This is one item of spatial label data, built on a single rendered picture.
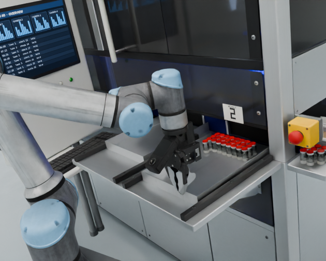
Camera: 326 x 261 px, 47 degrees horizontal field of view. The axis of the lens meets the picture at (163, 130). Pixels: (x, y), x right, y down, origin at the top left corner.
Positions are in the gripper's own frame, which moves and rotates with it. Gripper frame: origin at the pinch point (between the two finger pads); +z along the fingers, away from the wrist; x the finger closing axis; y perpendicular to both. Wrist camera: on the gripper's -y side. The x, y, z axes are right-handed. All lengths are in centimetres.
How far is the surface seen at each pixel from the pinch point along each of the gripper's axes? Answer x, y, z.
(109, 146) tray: 51, 8, 2
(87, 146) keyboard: 75, 9, 8
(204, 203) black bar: -8.1, 1.6, 1.6
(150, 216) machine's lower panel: 75, 35, 62
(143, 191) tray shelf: 14.4, -3.2, 3.5
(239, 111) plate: 4.0, 33.6, -12.2
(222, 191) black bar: -8.1, 9.3, 1.8
